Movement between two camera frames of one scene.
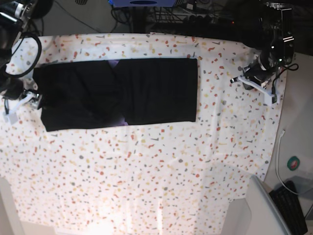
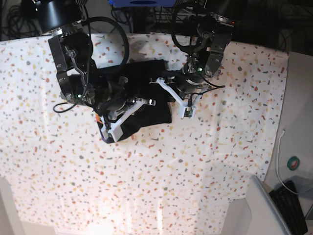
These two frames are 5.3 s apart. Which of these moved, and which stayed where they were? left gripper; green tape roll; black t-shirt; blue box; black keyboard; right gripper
Moved: left gripper; right gripper; black t-shirt
Stayed: blue box; green tape roll; black keyboard
